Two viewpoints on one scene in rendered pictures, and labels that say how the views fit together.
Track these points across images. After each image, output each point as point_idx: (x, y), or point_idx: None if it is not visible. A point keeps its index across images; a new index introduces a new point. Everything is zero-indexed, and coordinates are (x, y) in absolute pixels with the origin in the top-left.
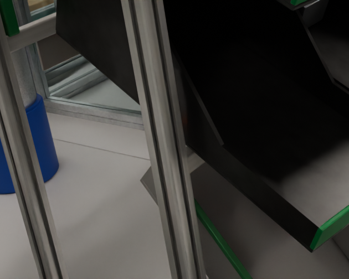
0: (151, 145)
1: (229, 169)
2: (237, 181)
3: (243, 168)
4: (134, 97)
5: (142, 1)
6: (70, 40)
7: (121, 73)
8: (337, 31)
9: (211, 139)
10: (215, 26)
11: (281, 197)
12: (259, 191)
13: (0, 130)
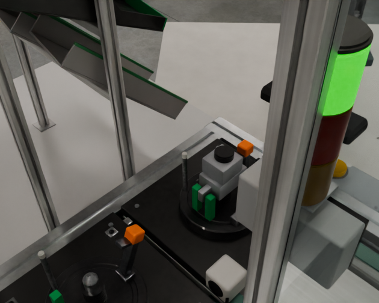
0: (107, 23)
1: (124, 19)
2: (129, 22)
3: (132, 14)
4: (63, 15)
5: None
6: (3, 5)
7: (52, 5)
8: None
9: (115, 9)
10: None
11: (150, 15)
12: (140, 20)
13: (2, 82)
